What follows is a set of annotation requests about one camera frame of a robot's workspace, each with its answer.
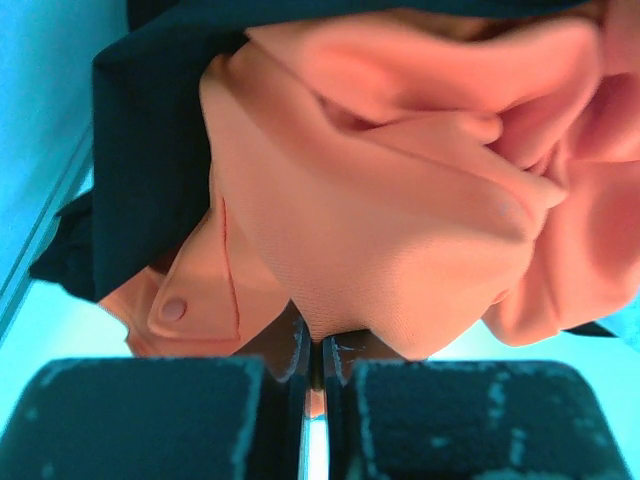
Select orange cloth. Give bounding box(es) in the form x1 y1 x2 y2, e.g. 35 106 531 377
97 0 640 419

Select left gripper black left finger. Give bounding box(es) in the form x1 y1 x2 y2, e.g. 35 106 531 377
1 317 310 479

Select left aluminium frame post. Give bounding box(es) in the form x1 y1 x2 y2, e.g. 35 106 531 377
1 127 93 342

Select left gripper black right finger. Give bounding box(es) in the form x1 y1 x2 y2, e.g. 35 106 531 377
322 331 631 479

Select black cloth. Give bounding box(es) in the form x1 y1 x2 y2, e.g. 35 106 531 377
29 0 640 346

